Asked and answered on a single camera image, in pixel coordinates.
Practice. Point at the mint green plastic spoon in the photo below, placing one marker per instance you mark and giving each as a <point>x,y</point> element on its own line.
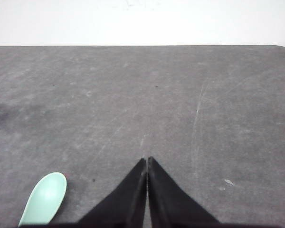
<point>44,200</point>

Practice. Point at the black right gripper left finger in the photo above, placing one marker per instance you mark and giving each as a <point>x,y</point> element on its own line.
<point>124,207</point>

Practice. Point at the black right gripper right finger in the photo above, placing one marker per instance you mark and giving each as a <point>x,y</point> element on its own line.
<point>170,206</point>

